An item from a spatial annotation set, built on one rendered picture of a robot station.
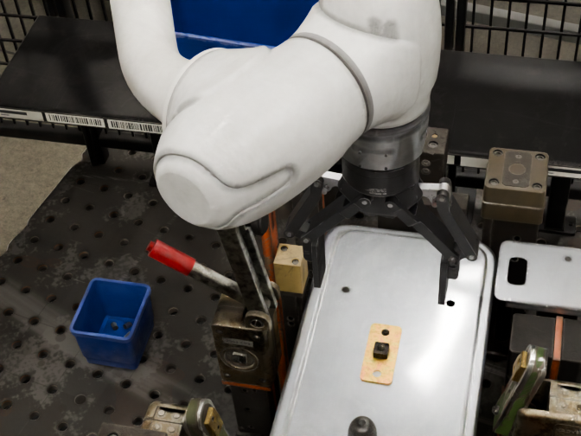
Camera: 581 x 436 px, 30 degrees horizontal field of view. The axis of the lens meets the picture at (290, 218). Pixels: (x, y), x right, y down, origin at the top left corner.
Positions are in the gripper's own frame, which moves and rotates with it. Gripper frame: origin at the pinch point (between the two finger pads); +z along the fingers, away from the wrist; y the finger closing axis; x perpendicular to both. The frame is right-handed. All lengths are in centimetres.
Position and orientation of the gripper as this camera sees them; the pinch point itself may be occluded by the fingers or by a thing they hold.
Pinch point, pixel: (380, 279)
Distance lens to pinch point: 118.5
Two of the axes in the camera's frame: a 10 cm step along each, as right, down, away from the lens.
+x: 2.2, -7.2, 6.6
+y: 9.7, 1.2, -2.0
